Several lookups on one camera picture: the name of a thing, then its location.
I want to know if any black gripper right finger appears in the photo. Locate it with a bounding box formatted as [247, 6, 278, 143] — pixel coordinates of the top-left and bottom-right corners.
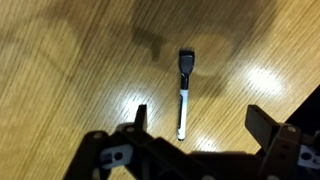
[244, 104, 320, 180]

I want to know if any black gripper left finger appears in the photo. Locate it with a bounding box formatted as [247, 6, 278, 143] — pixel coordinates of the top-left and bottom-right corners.
[63, 103, 214, 180]

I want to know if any white marker with black cap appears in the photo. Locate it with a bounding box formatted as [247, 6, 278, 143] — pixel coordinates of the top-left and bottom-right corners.
[176, 49, 196, 142]

